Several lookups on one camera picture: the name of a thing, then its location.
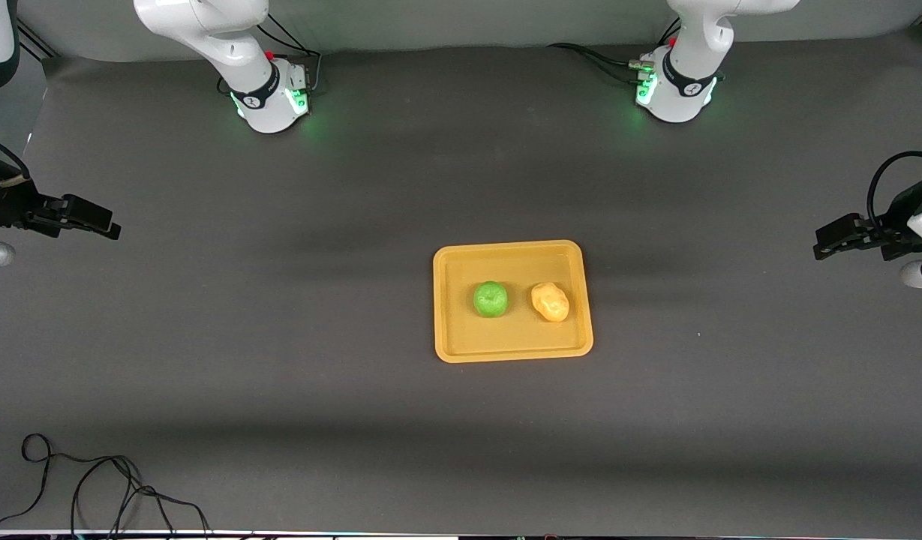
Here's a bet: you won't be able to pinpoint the yellow potato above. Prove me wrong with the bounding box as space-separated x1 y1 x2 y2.
530 281 571 323

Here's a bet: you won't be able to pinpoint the green apple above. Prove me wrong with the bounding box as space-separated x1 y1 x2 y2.
473 280 509 319

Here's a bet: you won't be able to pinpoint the orange plastic tray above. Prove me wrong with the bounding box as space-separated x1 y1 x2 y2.
433 240 594 365

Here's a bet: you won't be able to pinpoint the dark grey table mat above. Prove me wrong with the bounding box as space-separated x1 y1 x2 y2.
0 26 922 535

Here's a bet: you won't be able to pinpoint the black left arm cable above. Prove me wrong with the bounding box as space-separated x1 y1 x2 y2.
867 150 922 226

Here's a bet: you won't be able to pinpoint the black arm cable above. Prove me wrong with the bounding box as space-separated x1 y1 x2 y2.
867 150 922 226
0 129 32 185

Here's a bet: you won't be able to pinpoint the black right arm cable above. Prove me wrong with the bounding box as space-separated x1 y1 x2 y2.
0 129 32 185

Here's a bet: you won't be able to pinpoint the aluminium frame rail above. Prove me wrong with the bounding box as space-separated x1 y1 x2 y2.
18 22 60 61

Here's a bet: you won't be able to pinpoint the loose thin black cable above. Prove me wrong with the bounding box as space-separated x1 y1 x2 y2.
0 433 210 537

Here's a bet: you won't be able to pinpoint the black right base cables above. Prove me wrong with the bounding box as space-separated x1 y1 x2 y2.
217 11 323 95

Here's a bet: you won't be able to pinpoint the black base cables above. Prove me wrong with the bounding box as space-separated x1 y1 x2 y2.
217 11 323 95
547 43 649 87

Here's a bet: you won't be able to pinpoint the black left base cables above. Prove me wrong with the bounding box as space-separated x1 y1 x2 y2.
547 43 649 87

